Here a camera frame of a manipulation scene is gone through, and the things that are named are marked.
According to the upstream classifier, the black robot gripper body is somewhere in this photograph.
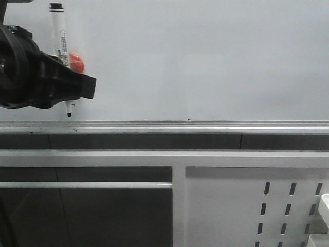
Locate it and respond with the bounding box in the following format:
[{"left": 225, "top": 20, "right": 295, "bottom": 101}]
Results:
[{"left": 1, "top": 24, "right": 64, "bottom": 109}]

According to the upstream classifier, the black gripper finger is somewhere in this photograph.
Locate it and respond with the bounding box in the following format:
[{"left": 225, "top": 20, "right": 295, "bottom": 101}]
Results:
[{"left": 41, "top": 53, "right": 97, "bottom": 102}]

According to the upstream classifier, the red round magnet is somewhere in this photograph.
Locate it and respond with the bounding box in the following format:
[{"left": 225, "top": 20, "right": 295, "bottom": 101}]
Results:
[{"left": 69, "top": 53, "right": 84, "bottom": 74}]

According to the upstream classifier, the white black whiteboard marker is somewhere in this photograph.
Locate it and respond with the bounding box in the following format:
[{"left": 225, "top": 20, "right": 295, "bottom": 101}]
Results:
[{"left": 48, "top": 2, "right": 73, "bottom": 118}]

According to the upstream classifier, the white whiteboard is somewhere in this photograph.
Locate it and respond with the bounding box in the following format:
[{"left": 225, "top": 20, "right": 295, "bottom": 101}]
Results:
[{"left": 0, "top": 0, "right": 329, "bottom": 122}]

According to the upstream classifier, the white perforated pegboard panel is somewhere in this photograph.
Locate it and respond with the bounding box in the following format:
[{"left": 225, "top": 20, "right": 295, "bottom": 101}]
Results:
[{"left": 185, "top": 167, "right": 328, "bottom": 246}]

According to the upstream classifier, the white plastic bin upper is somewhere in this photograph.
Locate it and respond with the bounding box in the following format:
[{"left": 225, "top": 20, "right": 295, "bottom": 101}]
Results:
[{"left": 318, "top": 193, "right": 329, "bottom": 226}]

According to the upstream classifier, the white plastic bin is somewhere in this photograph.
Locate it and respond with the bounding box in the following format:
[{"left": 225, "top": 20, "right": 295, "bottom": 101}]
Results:
[
  {"left": 318, "top": 193, "right": 329, "bottom": 226},
  {"left": 307, "top": 234, "right": 329, "bottom": 247}
]

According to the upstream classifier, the white plastic bin lower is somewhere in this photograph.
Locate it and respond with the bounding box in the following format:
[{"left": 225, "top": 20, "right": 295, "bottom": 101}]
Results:
[{"left": 307, "top": 234, "right": 329, "bottom": 247}]

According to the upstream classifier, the aluminium whiteboard tray rail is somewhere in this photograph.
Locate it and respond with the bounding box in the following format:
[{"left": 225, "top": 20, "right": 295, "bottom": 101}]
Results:
[{"left": 1, "top": 120, "right": 328, "bottom": 135}]

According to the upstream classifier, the white metal frame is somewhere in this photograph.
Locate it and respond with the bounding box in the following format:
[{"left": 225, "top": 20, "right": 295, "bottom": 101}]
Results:
[{"left": 1, "top": 150, "right": 328, "bottom": 246}]

